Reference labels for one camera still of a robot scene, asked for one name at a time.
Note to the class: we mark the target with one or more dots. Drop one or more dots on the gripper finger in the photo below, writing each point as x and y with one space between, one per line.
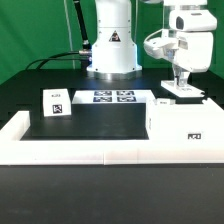
176 73
183 81

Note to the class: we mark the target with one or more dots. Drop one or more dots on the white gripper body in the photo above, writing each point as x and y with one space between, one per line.
193 24

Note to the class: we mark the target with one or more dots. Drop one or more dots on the white cabinet door panel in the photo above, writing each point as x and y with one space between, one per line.
165 101
186 91

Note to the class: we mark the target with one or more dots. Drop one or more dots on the white cabinet body box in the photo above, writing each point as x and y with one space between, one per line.
186 124

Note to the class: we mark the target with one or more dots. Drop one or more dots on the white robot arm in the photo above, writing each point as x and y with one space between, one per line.
114 54

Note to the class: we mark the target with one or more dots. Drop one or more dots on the white tagged cabinet top block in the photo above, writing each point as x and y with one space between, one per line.
56 102

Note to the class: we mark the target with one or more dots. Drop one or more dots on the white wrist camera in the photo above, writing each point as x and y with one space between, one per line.
160 45

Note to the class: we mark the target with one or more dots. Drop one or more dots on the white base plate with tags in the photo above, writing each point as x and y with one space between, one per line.
112 96

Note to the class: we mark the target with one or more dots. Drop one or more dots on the white U-shaped fence frame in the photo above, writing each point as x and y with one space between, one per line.
15 151

